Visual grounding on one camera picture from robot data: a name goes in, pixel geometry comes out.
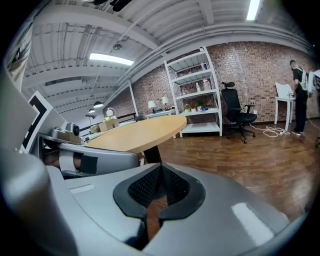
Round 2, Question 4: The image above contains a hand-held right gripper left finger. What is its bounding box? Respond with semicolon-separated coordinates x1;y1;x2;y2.
47;162;162;256

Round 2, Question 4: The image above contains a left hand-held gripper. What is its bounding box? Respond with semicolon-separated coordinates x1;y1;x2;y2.
21;89;68;157

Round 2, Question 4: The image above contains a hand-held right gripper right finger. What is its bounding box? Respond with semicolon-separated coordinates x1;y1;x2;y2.
148;162;291;256

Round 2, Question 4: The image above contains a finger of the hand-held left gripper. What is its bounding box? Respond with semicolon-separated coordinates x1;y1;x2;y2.
59;144;140;178

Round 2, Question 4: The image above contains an open cardboard box of clutter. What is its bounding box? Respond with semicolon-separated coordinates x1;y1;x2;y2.
89;117;120;133

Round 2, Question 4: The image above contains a person's left hand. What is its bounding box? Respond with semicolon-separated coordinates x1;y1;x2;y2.
44;152;83;169

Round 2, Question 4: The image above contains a round wooden table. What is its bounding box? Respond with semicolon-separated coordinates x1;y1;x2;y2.
86;114;188;165

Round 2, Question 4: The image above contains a white desk with lamps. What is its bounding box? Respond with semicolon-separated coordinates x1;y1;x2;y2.
145;108;177;140

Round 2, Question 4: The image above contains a white metal shelf rack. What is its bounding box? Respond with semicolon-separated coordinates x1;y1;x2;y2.
163;46;223;138

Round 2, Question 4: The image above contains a ceiling light panel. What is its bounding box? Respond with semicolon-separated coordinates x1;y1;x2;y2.
88;52;135;66
246;0;261;21

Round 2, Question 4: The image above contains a black office chair with headrest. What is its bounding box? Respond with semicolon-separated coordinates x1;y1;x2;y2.
221;81;258;145

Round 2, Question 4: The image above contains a small white side table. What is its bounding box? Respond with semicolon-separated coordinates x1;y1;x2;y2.
274;82;297;132

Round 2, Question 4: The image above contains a grey gripper camera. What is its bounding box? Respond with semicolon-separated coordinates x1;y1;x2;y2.
51;121;83;145

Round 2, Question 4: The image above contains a coiled white cable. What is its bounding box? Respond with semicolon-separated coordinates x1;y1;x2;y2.
249;122;291;138

